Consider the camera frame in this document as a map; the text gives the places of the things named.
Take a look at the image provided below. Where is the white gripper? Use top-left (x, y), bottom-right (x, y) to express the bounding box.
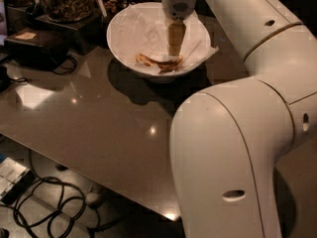
top-left (161, 0), bottom-right (196, 56)

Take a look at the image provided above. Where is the brown spotted banana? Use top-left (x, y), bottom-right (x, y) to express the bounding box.
top-left (136, 54), bottom-right (183, 73)

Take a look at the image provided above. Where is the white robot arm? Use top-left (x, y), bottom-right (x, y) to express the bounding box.
top-left (163, 0), bottom-right (317, 238)

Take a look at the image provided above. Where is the white ceramic bowl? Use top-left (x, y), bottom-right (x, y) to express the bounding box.
top-left (106, 2), bottom-right (212, 84)

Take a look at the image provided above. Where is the white paper napkin liner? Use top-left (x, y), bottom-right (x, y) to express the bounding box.
top-left (110, 2), bottom-right (219, 75)

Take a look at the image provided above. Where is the black box stand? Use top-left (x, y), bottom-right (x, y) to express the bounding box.
top-left (36, 10), bottom-right (104, 55)

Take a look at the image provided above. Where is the glass jar of nuts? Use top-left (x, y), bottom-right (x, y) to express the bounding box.
top-left (40, 0), bottom-right (94, 23)

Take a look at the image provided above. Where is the black device with label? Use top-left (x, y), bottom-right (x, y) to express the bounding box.
top-left (4, 28), bottom-right (70, 71)

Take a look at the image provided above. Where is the white power adapter box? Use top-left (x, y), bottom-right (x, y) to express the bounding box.
top-left (0, 158), bottom-right (36, 205)

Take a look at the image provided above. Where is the black cable on table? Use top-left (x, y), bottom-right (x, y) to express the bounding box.
top-left (51, 55), bottom-right (78, 76)

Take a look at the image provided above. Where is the black cable on floor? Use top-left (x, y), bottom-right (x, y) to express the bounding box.
top-left (0, 149), bottom-right (140, 238)

